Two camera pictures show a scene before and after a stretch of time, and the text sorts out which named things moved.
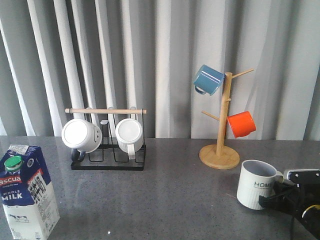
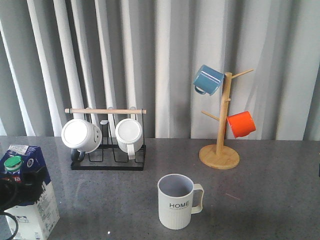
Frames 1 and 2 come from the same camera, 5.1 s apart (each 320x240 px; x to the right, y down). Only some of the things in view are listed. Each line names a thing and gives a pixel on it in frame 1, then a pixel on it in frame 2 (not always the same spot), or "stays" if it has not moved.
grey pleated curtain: x=59 y=54 stays
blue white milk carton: x=26 y=193 stays
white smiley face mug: x=82 y=137 stays
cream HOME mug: x=256 y=178 -> x=176 y=192
